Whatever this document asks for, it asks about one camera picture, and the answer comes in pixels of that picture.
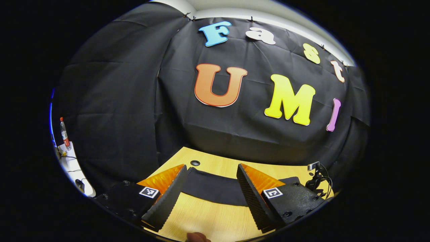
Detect clear bottle with red label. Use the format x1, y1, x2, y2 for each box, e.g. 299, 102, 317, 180
59, 117, 72, 151

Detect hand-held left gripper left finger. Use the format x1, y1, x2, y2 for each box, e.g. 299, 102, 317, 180
92, 164, 188, 232

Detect white side table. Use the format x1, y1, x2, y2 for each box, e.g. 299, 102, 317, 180
55, 141, 97, 198

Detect small camera on black stand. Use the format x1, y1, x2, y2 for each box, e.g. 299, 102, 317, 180
305, 161, 334, 199

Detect black jeans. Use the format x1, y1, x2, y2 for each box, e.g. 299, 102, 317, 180
182, 167, 301, 206

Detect black backdrop cloth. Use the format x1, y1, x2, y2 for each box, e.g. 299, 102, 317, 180
50, 2, 372, 195

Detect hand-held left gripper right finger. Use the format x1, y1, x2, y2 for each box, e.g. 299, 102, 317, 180
236, 163, 326, 233

